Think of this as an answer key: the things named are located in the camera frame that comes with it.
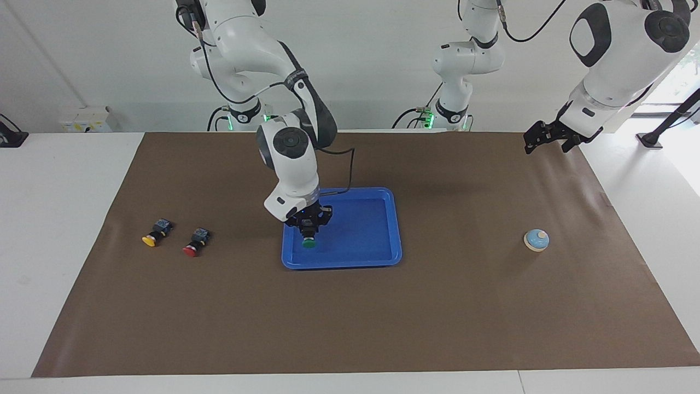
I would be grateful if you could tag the brown table mat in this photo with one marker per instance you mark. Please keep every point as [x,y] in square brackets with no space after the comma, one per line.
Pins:
[350,317]

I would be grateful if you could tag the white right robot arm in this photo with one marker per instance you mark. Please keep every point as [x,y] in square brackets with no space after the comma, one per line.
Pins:
[295,175]

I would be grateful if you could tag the blue plastic tray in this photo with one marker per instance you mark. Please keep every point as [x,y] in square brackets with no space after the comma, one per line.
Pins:
[366,241]

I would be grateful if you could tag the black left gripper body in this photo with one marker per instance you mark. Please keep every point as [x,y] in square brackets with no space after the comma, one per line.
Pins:
[563,131]

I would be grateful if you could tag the white box yellow label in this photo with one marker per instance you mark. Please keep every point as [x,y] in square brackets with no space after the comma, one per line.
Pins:
[82,123]

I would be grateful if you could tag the red push button switch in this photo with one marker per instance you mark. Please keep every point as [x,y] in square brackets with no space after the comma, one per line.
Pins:
[191,250]

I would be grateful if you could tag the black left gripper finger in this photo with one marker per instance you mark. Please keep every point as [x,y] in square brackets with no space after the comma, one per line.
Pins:
[538,134]
[571,145]

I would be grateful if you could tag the black stand with foot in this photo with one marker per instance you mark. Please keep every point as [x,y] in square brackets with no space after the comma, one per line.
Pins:
[651,139]

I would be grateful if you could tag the black clamp mount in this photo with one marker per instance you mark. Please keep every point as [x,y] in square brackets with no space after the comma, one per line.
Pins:
[11,137]

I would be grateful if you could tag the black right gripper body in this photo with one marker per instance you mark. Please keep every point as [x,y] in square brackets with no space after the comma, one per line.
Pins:
[309,216]

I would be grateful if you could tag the green push button switch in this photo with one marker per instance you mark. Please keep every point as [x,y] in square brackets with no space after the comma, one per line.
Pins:
[309,244]

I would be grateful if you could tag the yellow push button switch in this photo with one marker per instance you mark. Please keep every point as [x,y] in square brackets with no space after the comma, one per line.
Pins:
[150,240]

